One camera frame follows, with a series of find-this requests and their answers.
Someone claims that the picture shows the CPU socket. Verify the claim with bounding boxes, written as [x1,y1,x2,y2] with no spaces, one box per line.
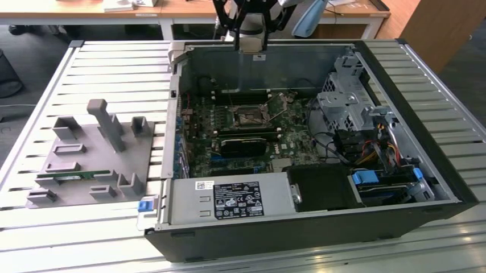
[231,105,272,129]

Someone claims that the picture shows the thin metal locking lever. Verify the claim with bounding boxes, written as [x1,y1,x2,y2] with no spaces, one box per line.
[270,106,292,122]

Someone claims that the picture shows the silver chipset heatsink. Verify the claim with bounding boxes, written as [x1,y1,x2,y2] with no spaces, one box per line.
[271,158,292,173]

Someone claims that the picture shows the black graphics card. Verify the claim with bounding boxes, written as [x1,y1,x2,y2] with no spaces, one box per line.
[219,137,270,159]

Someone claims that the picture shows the brown wooden cabinet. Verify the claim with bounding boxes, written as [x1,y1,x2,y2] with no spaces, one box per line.
[375,0,486,75]

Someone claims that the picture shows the green RAM stick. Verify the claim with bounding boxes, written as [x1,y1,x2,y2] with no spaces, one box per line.
[37,169,113,180]

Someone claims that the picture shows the silver drive cage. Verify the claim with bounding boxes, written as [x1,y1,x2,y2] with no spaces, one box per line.
[316,53,383,133]

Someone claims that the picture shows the green motherboard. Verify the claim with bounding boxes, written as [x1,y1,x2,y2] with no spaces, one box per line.
[174,90,331,179]

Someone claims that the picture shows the grey parts rack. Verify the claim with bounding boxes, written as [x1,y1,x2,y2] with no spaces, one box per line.
[24,98,158,210]

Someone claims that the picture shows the blue disk carrier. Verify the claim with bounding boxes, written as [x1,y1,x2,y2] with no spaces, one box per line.
[351,169,381,187]

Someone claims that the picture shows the yellow red wire bundle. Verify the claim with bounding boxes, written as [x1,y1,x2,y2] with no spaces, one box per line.
[356,125,402,173]

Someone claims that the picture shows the black rating label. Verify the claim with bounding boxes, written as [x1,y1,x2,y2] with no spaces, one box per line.
[212,181,263,220]

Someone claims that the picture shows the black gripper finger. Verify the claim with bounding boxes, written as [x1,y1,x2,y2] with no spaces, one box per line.
[211,0,244,52]
[262,0,298,54]

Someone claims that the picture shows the silver square CPU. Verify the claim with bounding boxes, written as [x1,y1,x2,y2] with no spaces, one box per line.
[239,36,266,54]

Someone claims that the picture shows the black cable bundle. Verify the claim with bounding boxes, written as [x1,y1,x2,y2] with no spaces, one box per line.
[308,129,363,167]

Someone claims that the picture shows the metal socket cover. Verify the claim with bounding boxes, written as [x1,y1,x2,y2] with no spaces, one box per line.
[264,92,291,120]

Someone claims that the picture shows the black open PC case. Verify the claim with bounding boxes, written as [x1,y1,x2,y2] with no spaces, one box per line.
[143,39,479,264]

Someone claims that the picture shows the grey power supply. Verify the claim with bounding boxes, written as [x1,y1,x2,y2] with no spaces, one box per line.
[168,172,298,226]

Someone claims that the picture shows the black RAM slot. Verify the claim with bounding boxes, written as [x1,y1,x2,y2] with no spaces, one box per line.
[218,133,279,140]
[212,95,271,105]
[216,127,278,135]
[211,89,271,97]

